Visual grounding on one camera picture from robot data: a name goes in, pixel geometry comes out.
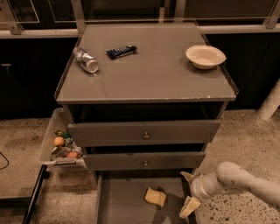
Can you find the grey drawer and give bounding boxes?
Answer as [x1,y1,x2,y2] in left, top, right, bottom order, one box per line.
[94,170,198,224]
[83,152,205,171]
[67,120,221,147]

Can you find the white paper bowl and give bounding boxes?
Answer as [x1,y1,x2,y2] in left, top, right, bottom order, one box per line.
[185,45,227,70]

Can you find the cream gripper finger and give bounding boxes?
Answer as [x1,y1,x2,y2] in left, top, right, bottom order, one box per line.
[179,196,201,218]
[180,171,194,184]

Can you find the orange fruit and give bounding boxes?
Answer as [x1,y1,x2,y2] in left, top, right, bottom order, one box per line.
[53,136,65,146]

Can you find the black floor cable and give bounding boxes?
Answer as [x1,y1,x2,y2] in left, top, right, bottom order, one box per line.
[0,151,10,171]

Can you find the grey drawer cabinet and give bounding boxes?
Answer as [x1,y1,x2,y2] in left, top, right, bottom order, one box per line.
[54,22,239,224]

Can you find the red apple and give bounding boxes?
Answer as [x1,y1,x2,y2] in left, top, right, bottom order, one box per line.
[66,151,79,158]

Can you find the grey bottom drawer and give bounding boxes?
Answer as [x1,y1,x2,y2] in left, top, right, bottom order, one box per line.
[94,170,198,224]

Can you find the clear plastic storage bin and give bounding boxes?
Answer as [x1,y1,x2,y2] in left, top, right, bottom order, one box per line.
[40,108,85,169]

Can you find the grey top drawer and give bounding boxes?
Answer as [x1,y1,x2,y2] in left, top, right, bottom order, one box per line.
[67,120,221,147]

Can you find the metal railing frame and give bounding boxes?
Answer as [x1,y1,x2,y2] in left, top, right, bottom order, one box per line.
[0,0,280,39]

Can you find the dark blue snack bar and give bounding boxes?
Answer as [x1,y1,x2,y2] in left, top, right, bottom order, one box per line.
[106,45,137,60]

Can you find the silver foil snack packet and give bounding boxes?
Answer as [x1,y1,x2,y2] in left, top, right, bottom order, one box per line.
[50,146,68,160]

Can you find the yellow sponge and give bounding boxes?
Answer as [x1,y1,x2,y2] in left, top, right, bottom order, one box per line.
[144,187,167,208]

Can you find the black metal bar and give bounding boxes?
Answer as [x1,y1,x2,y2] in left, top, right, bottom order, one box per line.
[21,164,48,224]

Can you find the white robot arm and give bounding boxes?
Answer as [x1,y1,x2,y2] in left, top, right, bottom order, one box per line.
[188,81,280,224]

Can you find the green snack bag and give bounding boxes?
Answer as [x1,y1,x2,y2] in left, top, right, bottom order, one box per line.
[54,130,74,145]

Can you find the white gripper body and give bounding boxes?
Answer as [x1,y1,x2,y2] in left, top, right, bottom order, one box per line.
[190,173,216,200]

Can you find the grey middle drawer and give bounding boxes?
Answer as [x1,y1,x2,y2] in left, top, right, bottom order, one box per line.
[83,152,205,171]

